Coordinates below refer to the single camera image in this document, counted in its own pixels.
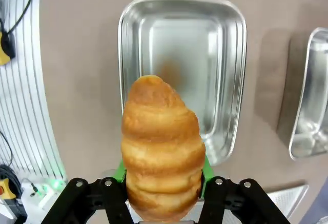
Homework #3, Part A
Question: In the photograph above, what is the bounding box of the yellow emergency stop box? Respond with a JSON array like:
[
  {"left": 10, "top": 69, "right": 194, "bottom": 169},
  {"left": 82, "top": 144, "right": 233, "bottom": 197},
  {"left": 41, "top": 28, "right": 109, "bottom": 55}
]
[{"left": 0, "top": 177, "right": 17, "bottom": 200}]

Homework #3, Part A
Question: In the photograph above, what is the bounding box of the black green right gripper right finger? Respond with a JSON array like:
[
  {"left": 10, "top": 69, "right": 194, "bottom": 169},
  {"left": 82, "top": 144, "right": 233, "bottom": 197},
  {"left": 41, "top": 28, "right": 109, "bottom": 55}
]
[{"left": 197, "top": 157, "right": 292, "bottom": 224}]

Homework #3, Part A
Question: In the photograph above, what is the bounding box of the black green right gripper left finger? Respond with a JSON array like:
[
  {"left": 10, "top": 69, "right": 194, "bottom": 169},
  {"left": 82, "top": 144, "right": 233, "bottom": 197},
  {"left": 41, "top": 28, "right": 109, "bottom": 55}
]
[{"left": 40, "top": 158, "right": 134, "bottom": 224}]

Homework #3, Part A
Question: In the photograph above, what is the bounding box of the steel container with rim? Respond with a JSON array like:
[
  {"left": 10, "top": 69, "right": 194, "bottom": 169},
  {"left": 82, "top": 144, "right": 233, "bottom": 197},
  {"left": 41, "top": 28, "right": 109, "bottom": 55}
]
[{"left": 289, "top": 27, "right": 328, "bottom": 161}]

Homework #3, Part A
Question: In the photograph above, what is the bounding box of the white power strip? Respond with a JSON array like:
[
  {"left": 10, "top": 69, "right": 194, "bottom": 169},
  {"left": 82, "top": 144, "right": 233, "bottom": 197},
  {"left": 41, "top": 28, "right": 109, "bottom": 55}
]
[{"left": 20, "top": 178, "right": 67, "bottom": 209}]

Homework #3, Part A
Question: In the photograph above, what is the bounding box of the white ribbed lid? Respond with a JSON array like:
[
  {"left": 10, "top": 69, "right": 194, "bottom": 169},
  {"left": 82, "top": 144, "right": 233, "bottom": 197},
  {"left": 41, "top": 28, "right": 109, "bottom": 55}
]
[{"left": 263, "top": 184, "right": 310, "bottom": 219}]

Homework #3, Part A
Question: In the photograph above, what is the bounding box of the black cable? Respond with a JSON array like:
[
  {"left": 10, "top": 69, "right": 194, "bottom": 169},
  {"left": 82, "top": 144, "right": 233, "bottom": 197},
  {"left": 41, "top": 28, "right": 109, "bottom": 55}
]
[{"left": 0, "top": 0, "right": 36, "bottom": 35}]

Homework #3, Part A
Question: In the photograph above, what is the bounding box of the large steel rectangular container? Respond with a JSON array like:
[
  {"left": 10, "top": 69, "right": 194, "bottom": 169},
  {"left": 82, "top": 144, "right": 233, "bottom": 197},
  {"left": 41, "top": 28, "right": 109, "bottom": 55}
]
[{"left": 117, "top": 0, "right": 248, "bottom": 166}]

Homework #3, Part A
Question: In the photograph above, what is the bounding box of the golden brown croissant bread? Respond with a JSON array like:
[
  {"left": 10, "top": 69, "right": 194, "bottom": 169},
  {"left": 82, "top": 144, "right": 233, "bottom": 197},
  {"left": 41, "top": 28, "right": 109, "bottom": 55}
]
[{"left": 120, "top": 74, "right": 207, "bottom": 221}]

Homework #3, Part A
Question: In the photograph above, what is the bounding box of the yellow black pendant device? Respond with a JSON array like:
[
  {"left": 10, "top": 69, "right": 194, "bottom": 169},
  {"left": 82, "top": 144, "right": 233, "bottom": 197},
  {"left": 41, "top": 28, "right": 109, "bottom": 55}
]
[{"left": 0, "top": 30, "right": 16, "bottom": 66}]

